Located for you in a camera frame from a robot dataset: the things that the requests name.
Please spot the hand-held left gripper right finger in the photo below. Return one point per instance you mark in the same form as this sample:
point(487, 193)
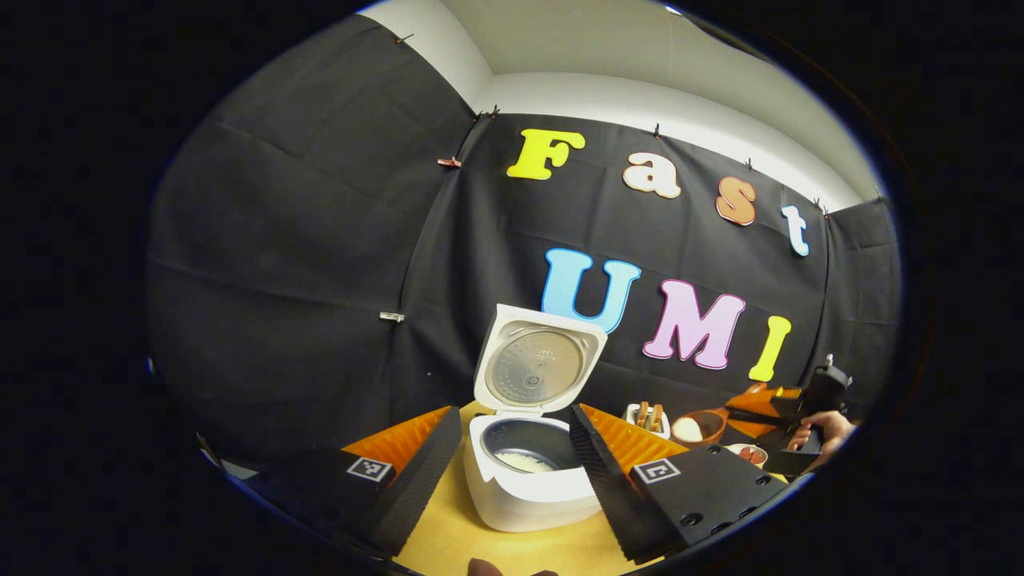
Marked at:
point(612, 488)

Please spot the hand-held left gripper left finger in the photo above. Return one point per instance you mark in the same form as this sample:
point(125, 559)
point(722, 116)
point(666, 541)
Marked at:
point(412, 488)

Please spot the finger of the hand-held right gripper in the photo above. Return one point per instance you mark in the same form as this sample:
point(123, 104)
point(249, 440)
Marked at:
point(768, 400)
point(752, 434)

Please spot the brown wooden spoon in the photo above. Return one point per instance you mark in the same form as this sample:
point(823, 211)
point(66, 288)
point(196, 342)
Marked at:
point(714, 424)

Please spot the white rice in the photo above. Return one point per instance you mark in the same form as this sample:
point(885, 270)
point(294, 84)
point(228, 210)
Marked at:
point(524, 462)
point(688, 430)

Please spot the white rice cooker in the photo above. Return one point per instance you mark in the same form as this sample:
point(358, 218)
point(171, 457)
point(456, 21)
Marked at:
point(528, 504)

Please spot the red meat piece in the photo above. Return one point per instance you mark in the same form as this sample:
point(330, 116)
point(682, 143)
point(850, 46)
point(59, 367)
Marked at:
point(750, 455)

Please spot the white round plate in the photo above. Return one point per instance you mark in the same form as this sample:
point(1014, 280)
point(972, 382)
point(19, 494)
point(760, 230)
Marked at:
point(732, 454)

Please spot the white toaster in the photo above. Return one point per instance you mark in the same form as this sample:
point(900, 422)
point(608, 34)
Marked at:
point(632, 420)

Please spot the toasted bread slice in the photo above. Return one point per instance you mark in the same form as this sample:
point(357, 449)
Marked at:
point(642, 414)
point(656, 418)

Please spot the silver cloth clip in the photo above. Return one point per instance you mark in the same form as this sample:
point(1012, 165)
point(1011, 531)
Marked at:
point(392, 317)

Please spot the black backdrop cloth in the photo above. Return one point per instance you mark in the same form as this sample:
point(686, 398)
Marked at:
point(320, 240)

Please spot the row of black cloth clips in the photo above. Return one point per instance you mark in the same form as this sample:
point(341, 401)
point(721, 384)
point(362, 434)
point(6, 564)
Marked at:
point(657, 130)

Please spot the copper cloth clip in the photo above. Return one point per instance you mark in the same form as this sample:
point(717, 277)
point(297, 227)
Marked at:
point(450, 162)

